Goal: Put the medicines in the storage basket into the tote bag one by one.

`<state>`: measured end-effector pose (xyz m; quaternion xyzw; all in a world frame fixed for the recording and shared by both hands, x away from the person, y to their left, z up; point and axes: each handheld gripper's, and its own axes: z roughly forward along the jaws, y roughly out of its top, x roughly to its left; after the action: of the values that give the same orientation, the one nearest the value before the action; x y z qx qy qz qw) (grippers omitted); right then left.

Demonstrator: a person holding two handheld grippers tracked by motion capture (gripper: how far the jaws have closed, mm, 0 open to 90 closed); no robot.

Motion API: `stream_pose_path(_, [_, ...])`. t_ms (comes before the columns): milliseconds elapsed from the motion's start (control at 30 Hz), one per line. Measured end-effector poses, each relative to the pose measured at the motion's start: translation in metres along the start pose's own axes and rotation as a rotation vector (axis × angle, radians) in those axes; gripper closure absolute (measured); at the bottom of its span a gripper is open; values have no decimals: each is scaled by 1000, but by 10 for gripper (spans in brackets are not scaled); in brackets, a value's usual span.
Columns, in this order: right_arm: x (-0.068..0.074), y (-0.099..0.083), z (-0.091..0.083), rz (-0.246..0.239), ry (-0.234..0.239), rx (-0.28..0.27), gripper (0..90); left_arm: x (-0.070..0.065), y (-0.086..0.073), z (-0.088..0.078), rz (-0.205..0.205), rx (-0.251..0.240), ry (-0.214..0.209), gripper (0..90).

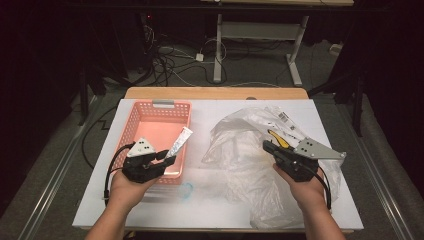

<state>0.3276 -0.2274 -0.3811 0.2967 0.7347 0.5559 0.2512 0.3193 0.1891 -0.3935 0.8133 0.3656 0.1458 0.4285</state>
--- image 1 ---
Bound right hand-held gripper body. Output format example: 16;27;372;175
272;137;347;183

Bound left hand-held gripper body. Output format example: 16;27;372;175
121;137;168;184

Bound silver white tube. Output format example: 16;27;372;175
165;126;194;159

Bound clear plastic bag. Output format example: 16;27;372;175
201;105;344;230

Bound pink plastic basket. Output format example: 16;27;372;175
107;99;193;186

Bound person's right hand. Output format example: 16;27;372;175
273;163;329;212

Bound person's left hand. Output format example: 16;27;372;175
108;170;161;209

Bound white table mat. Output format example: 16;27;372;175
72;98;364;231

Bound black stand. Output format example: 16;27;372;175
78;63;108;127
308;66;366;138

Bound wooden table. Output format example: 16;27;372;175
79;86;354;234

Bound black computer tower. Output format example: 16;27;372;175
113;9;158;73

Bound white-framed desk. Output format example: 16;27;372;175
199;0;354;88

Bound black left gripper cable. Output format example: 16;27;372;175
103;143;136;201

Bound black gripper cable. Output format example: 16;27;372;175
103;143;136;201
313;166;333;211

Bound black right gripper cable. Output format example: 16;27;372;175
313;166;333;211

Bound black floor cable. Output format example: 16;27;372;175
81;105;118;169

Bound metal floor rail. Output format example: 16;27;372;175
18;96;98;240
333;96;414;240

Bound tangle of floor cables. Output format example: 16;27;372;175
143;24;231;88

